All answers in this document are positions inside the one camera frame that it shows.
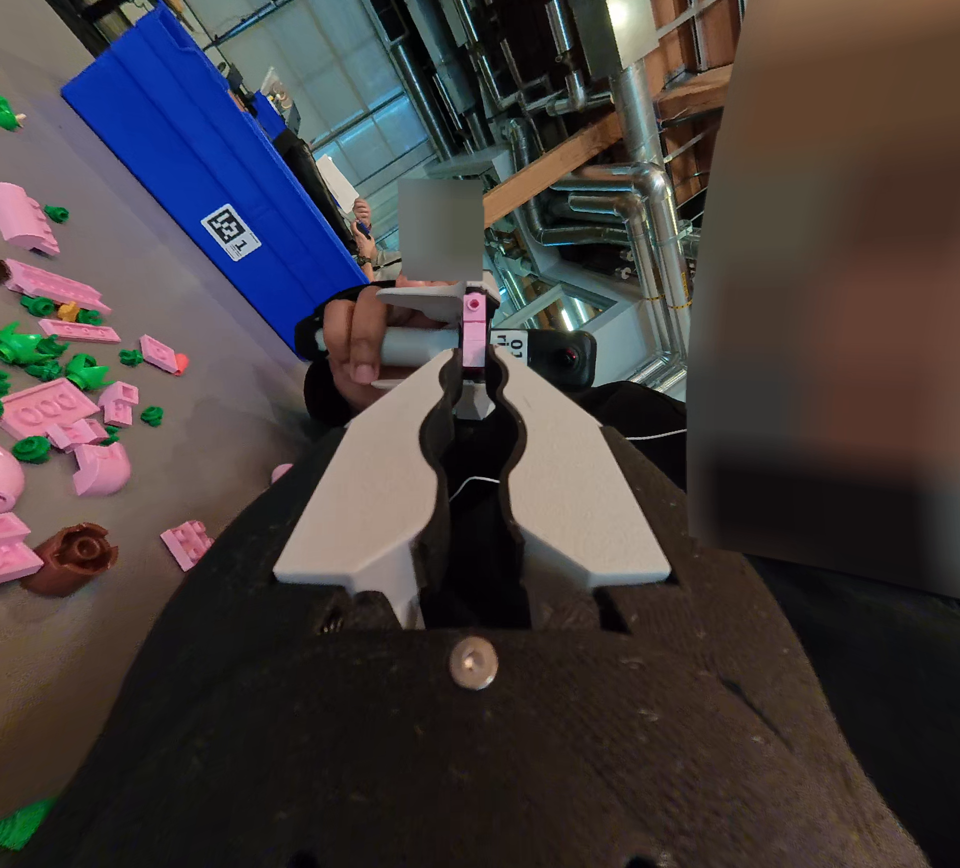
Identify blue plastic bin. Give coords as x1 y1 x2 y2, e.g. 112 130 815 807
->
61 2 369 359

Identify large green toy leaf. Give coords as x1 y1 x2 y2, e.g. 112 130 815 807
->
0 797 58 851

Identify pink toy piece with grey tip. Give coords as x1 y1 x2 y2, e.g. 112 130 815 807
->
453 292 498 424

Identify person's right hand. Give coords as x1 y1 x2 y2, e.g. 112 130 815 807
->
322 287 451 409

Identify thin white cable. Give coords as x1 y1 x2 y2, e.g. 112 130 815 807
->
450 428 688 502

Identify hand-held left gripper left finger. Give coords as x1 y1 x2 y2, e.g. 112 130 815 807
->
272 349 460 630

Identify scattered green toy pieces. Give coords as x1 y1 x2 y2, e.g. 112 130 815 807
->
0 96 166 466

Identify black office chair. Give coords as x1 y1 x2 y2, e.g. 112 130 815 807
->
273 126 357 258

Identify wooden beam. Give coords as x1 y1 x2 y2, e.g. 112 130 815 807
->
483 62 740 228

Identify reddish brown toy flower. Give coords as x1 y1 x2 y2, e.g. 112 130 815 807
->
22 523 120 598

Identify pile of pink toy bricks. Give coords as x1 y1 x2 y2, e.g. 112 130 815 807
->
0 182 294 584

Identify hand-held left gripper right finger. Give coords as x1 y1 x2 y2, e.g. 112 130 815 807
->
486 345 672 626

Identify person's black jacket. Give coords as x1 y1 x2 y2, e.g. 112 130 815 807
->
577 381 960 868

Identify round silver ventilation pipe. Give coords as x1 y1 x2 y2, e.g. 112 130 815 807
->
517 62 695 367

